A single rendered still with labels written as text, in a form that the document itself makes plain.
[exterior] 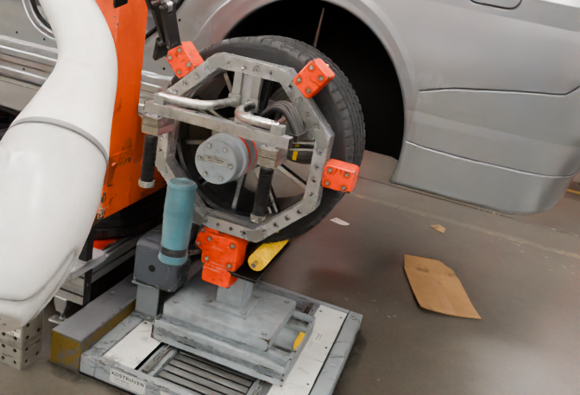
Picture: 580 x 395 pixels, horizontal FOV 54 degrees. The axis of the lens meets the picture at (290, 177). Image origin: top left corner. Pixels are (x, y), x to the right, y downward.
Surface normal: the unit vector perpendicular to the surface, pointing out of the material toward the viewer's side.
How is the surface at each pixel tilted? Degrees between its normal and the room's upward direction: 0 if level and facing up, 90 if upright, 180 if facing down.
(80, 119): 36
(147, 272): 90
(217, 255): 90
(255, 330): 0
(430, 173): 90
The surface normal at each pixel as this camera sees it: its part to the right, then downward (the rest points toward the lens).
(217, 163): -0.32, 0.25
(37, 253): 0.77, -0.07
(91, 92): 0.68, -0.50
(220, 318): 0.18, -0.93
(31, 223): 0.55, -0.37
